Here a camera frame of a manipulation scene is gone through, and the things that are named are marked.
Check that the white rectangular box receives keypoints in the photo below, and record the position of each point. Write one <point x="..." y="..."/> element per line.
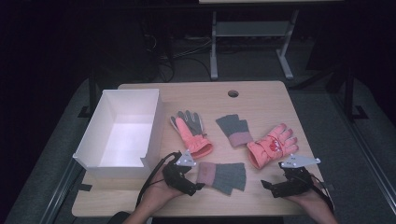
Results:
<point x="124" y="137"/>

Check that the white metal desk frame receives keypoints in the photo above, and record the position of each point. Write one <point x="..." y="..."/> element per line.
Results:
<point x="249" y="29"/>

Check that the pink glove with grey palm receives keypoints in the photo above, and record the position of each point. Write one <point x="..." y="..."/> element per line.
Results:
<point x="194" y="141"/>

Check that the person's right hand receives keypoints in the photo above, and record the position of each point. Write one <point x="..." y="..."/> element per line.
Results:
<point x="311" y="199"/>

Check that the grey metal floor rail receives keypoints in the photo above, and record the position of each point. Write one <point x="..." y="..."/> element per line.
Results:
<point x="370" y="161"/>
<point x="59" y="193"/>

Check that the pink glove with red print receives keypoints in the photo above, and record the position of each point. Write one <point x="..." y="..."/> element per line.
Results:
<point x="271" y="146"/>

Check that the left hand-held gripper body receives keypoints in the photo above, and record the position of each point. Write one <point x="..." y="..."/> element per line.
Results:
<point x="176" y="175"/>

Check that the person's left hand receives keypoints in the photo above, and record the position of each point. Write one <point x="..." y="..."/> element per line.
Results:
<point x="160" y="191"/>

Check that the black metal stand post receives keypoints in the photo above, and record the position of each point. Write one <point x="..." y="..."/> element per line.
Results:
<point x="350" y="93"/>
<point x="92" y="93"/>

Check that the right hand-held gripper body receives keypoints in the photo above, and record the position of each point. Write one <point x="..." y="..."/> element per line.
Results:
<point x="295" y="180"/>

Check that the grey knit fingerless glove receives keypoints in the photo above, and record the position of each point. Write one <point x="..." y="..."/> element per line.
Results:
<point x="235" y="129"/>
<point x="227" y="177"/>

